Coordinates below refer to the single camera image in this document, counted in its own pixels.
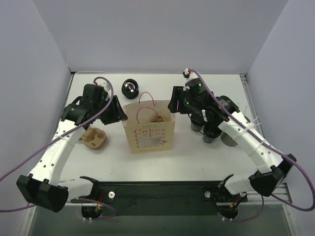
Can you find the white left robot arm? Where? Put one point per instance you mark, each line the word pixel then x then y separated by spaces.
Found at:
pixel 42 186

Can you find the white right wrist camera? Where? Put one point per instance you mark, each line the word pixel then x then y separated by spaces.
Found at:
pixel 188 74

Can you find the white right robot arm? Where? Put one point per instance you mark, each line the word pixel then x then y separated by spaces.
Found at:
pixel 271 167

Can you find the black paper coffee cup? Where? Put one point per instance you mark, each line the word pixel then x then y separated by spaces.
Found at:
pixel 196 122

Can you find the grey cylindrical utensil holder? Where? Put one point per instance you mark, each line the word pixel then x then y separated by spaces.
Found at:
pixel 227 140

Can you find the pink cream paper bag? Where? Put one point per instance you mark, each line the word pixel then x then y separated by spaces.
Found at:
pixel 144 136

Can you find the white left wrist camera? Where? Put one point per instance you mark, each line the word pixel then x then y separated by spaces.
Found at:
pixel 106 89

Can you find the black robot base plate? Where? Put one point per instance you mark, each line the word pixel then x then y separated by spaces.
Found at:
pixel 160 198

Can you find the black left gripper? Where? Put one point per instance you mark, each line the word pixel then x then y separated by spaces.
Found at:
pixel 113 111

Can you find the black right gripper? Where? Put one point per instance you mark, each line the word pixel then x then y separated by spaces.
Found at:
pixel 177 101

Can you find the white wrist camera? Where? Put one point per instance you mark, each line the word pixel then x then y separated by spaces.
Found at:
pixel 106 89
pixel 188 74

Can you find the stack of black cup lids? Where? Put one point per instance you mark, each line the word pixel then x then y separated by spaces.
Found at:
pixel 130 89

